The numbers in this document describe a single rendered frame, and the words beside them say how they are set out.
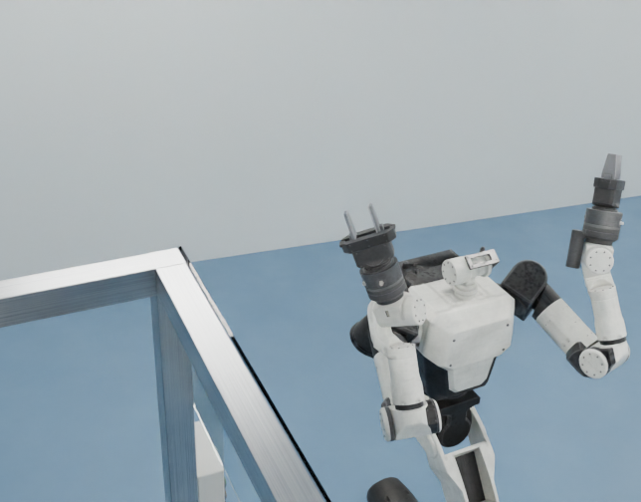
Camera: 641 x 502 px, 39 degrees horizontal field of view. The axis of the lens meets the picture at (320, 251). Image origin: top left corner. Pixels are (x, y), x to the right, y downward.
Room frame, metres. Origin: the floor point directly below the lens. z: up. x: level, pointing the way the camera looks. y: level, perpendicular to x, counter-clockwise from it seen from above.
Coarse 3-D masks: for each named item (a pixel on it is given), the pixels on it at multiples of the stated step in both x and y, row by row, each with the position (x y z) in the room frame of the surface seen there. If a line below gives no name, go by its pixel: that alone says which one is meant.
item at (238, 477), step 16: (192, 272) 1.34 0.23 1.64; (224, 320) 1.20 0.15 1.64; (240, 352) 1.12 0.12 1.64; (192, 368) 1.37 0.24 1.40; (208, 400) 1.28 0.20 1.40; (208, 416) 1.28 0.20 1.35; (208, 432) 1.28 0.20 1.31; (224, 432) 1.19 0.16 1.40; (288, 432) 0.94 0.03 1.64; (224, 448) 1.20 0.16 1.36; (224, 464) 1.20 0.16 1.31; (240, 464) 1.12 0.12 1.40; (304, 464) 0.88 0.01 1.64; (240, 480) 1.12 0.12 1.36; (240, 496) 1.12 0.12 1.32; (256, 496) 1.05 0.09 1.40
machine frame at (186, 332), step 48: (0, 288) 1.26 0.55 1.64; (48, 288) 1.27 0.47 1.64; (96, 288) 1.30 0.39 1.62; (144, 288) 1.34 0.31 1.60; (192, 288) 1.29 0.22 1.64; (192, 336) 1.15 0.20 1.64; (192, 384) 1.37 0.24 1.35; (240, 384) 1.04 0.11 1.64; (192, 432) 1.37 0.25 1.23; (240, 432) 0.94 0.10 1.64; (192, 480) 1.37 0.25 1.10; (288, 480) 0.85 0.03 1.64
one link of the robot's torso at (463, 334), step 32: (448, 256) 2.09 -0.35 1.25; (416, 288) 1.92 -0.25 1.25; (448, 288) 1.92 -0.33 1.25; (480, 288) 1.93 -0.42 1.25; (448, 320) 1.80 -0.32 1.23; (480, 320) 1.83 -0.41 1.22; (512, 320) 1.88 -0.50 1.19; (416, 352) 1.84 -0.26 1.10; (448, 352) 1.77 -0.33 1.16; (480, 352) 1.82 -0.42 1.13; (448, 384) 1.81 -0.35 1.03; (480, 384) 1.85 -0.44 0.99
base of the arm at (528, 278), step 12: (516, 264) 2.01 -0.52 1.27; (528, 264) 2.01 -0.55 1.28; (516, 276) 1.98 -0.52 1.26; (528, 276) 1.98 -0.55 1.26; (540, 276) 1.98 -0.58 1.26; (504, 288) 1.97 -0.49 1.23; (516, 288) 1.95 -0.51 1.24; (528, 288) 1.95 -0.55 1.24; (540, 288) 1.95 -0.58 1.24; (516, 300) 1.95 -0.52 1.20; (528, 300) 1.93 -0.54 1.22; (516, 312) 1.98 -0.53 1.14; (528, 312) 1.96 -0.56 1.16
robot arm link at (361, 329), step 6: (366, 318) 1.81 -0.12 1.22; (360, 324) 1.82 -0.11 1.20; (366, 324) 1.80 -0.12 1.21; (354, 330) 1.82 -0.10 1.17; (360, 330) 1.80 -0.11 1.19; (366, 330) 1.79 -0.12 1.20; (354, 336) 1.81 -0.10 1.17; (360, 336) 1.80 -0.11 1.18; (366, 336) 1.78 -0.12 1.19; (396, 336) 1.74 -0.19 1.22; (402, 336) 1.75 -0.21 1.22; (360, 342) 1.79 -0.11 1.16; (366, 342) 1.78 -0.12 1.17; (366, 348) 1.79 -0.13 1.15; (372, 348) 1.74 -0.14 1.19; (372, 354) 1.73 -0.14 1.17
